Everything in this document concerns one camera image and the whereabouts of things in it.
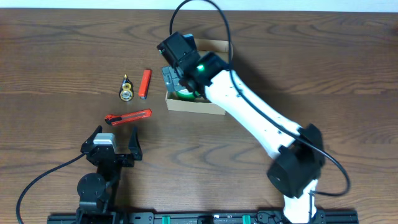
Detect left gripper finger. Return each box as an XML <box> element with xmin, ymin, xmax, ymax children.
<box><xmin>83</xmin><ymin>125</ymin><xmax>103</xmax><ymax>144</ymax></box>
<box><xmin>128</xmin><ymin>127</ymin><xmax>142</xmax><ymax>161</ymax></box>

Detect green tape roll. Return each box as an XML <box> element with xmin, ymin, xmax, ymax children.
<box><xmin>175</xmin><ymin>89</ymin><xmax>196</xmax><ymax>101</ymax></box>

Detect black gold correction tape dispenser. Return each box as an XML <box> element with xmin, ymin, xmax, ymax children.
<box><xmin>119</xmin><ymin>74</ymin><xmax>134</xmax><ymax>101</ymax></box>

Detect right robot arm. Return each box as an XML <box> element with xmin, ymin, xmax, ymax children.
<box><xmin>157</xmin><ymin>32</ymin><xmax>325</xmax><ymax>223</ymax></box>

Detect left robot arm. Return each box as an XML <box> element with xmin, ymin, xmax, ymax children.
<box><xmin>76</xmin><ymin>126</ymin><xmax>142</xmax><ymax>223</ymax></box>

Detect red utility knife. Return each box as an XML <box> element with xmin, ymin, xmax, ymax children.
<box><xmin>104</xmin><ymin>109</ymin><xmax>152</xmax><ymax>126</ymax></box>

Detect open cardboard box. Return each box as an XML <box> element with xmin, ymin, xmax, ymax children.
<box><xmin>165</xmin><ymin>38</ymin><xmax>229</xmax><ymax>115</ymax></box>

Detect right black cable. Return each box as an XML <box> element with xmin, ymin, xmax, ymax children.
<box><xmin>169</xmin><ymin>0</ymin><xmax>351</xmax><ymax>197</ymax></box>

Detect black cable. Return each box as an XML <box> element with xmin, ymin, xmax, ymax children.
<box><xmin>16</xmin><ymin>152</ymin><xmax>86</xmax><ymax>224</ymax></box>
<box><xmin>169</xmin><ymin>0</ymin><xmax>351</xmax><ymax>197</ymax></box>

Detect left black cable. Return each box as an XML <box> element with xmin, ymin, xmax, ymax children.
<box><xmin>16</xmin><ymin>152</ymin><xmax>86</xmax><ymax>224</ymax></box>

